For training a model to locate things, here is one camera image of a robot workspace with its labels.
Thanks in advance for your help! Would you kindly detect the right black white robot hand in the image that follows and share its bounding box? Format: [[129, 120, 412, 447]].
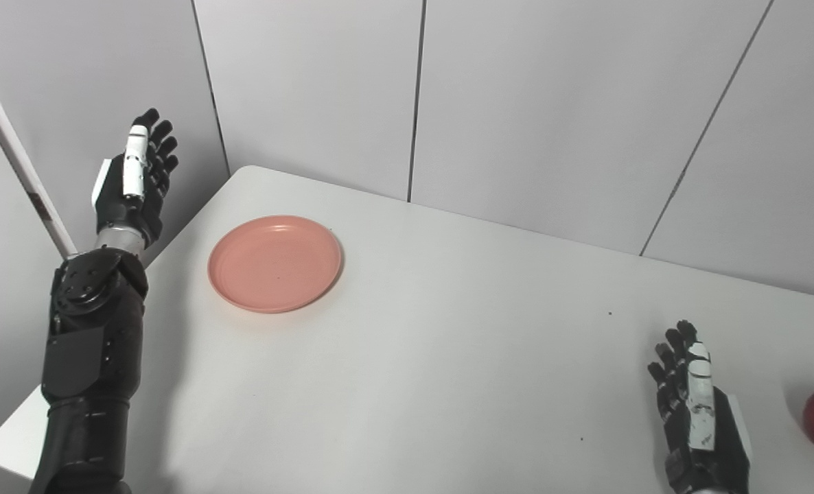
[[647, 320, 752, 494]]

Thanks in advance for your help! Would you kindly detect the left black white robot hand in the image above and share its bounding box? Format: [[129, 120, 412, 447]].
[[91, 108, 180, 249]]

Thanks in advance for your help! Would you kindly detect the pink round plate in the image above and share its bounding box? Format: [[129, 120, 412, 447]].
[[207, 215, 343, 314]]

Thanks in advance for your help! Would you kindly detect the white corner post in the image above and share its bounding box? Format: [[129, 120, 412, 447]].
[[0, 43, 78, 258]]

